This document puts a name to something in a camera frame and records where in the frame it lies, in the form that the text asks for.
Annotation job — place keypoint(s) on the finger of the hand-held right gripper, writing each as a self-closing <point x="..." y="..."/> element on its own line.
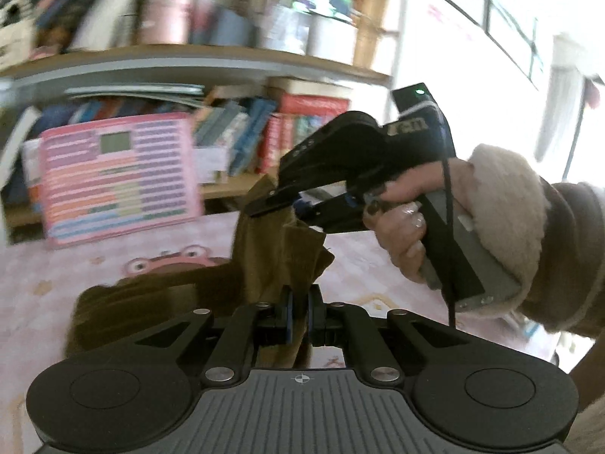
<point x="276" y="201"/>
<point x="335" y="215"/>

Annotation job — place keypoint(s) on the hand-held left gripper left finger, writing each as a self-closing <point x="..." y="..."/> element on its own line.
<point x="287" y="314"/>

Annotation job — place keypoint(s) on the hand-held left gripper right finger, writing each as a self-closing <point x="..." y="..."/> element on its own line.
<point x="312" y="314"/>

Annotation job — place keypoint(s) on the olive brown pants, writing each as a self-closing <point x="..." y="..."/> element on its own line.
<point x="274" y="255"/>

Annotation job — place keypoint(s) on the person's right hand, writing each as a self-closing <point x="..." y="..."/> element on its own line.
<point x="401" y="227"/>

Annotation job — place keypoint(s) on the red hardcover book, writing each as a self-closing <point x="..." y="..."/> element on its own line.
<point x="316" y="105"/>

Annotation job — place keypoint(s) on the standing hardcover books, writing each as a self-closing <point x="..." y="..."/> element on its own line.
<point x="293" y="142"/>

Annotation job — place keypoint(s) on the pink checked printed desk mat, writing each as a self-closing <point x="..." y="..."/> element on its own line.
<point x="368" y="269"/>

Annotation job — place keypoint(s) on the white box with yellow print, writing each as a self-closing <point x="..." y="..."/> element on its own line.
<point x="212" y="163"/>

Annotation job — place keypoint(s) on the tan thick book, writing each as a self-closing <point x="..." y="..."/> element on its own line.
<point x="307" y="87"/>

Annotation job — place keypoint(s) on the row of blue books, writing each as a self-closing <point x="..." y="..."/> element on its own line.
<point x="246" y="127"/>

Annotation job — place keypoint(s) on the pink learning tablet toy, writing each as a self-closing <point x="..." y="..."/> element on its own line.
<point x="118" y="184"/>

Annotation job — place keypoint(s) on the white wooden bookshelf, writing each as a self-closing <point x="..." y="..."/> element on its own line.
<point x="189" y="64"/>

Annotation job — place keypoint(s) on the teal flat folder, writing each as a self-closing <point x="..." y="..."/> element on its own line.
<point x="137" y="93"/>

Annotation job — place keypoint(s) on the window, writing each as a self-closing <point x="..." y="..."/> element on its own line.
<point x="491" y="4"/>

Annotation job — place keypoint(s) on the pink cup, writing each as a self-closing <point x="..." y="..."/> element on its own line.
<point x="170" y="4"/>

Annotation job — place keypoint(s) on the white hanging cloth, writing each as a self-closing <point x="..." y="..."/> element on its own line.
<point x="572" y="104"/>

